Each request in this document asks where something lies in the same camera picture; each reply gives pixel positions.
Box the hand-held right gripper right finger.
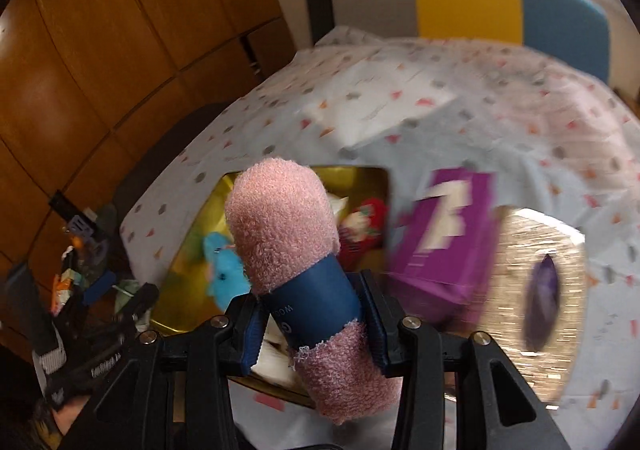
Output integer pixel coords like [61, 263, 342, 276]
[357, 270, 571, 450]

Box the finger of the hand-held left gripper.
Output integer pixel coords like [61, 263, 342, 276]
[112, 282, 160, 331]
[82, 271, 121, 305]

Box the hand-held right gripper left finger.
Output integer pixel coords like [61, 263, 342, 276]
[60, 295, 268, 450]

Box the blue plush toy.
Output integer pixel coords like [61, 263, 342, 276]
[202, 231, 251, 308]

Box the gold tin container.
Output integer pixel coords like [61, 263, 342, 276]
[150, 165, 396, 406]

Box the red plush toy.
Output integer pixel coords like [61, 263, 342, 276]
[339, 197, 390, 265]

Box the pink towel roll blue band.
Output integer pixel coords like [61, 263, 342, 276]
[224, 157, 403, 426]

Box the pile of assorted small items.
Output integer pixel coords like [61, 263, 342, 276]
[47, 190, 136, 315]

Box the purple cardboard box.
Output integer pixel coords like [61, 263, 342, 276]
[387, 169, 501, 325]

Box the ornate metallic tissue box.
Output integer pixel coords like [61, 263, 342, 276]
[450, 207, 588, 403]

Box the wooden wardrobe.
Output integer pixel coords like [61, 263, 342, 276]
[0, 0, 321, 361]

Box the printed plastic tablecloth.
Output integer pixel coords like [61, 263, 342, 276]
[117, 24, 640, 450]

